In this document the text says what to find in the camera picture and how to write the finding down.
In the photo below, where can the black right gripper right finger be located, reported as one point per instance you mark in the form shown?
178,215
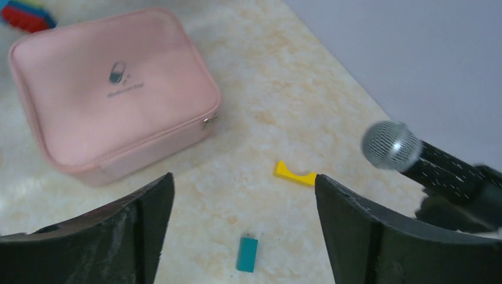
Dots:
370,243

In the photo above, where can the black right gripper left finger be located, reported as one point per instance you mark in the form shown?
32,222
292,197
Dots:
120,242

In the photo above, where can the pink medicine case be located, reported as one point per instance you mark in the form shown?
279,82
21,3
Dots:
107,97

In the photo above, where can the black microphone on stand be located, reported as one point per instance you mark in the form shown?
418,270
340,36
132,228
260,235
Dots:
460,196

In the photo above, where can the yellow plastic piece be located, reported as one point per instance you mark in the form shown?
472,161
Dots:
281,171

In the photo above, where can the teal small box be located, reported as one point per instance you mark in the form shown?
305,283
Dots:
247,255

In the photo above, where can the colourful toy block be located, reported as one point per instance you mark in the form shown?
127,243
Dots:
27,16

